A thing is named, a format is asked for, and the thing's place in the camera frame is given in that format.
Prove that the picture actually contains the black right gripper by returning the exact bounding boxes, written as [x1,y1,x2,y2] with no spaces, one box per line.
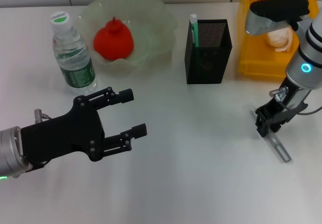
[255,77,309,138]

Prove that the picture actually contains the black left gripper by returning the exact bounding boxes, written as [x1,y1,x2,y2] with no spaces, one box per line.
[20,87,148,171]

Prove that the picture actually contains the grey marker pen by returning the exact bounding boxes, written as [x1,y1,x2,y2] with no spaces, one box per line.
[250,108,292,163]

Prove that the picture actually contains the clear green-label water bottle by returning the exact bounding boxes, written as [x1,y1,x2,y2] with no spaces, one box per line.
[50,11,98,95]

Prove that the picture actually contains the red-orange toy orange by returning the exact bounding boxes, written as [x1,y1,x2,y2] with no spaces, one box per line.
[93,17,135,60]

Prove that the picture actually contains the white paper ball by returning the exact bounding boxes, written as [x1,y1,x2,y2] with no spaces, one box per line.
[266,27,294,53]

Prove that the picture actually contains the black mesh pen holder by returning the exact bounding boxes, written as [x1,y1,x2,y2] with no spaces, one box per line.
[184,19,233,85]

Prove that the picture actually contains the pale green glass fruit plate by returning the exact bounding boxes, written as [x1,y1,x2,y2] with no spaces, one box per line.
[75,0,178,77]

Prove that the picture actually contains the yellow plastic bin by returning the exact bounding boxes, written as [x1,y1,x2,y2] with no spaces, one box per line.
[236,0,318,81]

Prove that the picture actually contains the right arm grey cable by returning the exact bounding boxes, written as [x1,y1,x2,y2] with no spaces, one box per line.
[269,87,322,116]

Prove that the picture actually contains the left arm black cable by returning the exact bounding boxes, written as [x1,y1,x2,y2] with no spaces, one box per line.
[27,160,51,172]

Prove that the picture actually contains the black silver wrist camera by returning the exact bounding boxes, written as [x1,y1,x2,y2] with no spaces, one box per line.
[245,0,310,36]

